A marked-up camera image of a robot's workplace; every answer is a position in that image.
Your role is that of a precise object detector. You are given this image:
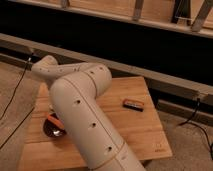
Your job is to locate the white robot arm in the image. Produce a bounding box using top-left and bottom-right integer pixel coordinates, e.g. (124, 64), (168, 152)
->
(31, 55), (146, 171)

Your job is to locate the black cable left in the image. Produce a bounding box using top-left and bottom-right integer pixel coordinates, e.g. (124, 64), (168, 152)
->
(0, 49), (36, 150)

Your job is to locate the black cable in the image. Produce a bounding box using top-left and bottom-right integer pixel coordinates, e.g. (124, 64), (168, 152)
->
(176, 96), (213, 161)
(0, 49), (36, 150)

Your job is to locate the dark ceramic cup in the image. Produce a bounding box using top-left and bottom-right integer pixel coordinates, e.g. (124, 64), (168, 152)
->
(43, 113), (66, 138)

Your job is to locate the black cable right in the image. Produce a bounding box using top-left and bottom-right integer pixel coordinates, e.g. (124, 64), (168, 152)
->
(176, 96), (213, 161)

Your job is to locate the wooden board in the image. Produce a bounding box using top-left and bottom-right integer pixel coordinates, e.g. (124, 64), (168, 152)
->
(18, 76), (172, 171)

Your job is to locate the black orange rectangular block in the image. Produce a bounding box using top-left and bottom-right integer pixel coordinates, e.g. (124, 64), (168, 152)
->
(122, 99), (144, 112)

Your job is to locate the orange block in cup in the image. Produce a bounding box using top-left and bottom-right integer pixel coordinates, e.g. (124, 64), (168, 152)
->
(47, 115), (64, 130)

